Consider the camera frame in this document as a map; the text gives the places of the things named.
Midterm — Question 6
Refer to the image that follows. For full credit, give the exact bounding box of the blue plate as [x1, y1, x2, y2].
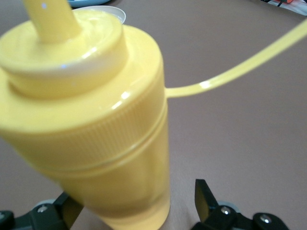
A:
[67, 0, 111, 8]

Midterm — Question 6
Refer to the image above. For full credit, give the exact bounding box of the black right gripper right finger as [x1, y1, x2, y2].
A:
[193, 178, 288, 230]

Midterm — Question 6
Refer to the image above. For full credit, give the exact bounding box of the cream plate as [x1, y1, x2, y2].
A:
[71, 6, 127, 24]

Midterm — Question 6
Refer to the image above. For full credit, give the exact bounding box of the yellow squeeze bottle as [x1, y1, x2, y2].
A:
[0, 0, 307, 230]

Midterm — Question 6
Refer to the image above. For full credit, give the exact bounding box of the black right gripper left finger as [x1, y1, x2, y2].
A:
[0, 191, 83, 230]

